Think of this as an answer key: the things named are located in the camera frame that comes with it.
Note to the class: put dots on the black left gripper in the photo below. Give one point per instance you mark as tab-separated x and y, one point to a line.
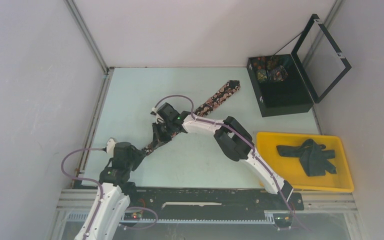
138	156

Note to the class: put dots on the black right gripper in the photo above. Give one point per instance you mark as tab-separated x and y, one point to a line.
157	133

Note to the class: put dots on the floral rose pattern tie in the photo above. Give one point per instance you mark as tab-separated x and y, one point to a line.
215	101

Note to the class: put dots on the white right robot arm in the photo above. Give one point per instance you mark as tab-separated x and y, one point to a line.
232	138

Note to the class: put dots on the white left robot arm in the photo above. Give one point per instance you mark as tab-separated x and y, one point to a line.
115	192

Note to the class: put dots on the rolled patterned tie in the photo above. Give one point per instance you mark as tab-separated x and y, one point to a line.
262	76

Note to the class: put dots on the black storage box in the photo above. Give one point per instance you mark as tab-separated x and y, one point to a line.
279	98

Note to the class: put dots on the rolled colourful tie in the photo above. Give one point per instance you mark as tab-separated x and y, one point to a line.
277	74

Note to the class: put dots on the rolled dark tie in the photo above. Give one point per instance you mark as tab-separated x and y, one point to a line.
272	62

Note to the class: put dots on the yellow plastic tray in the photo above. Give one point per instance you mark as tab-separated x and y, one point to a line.
290	168

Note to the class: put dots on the dark green tie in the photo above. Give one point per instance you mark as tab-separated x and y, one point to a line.
314	158

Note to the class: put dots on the black framed box lid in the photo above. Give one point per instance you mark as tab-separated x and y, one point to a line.
319	60

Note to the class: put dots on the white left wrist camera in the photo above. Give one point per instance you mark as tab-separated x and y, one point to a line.
110	145

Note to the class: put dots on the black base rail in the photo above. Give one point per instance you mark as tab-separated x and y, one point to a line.
212	204

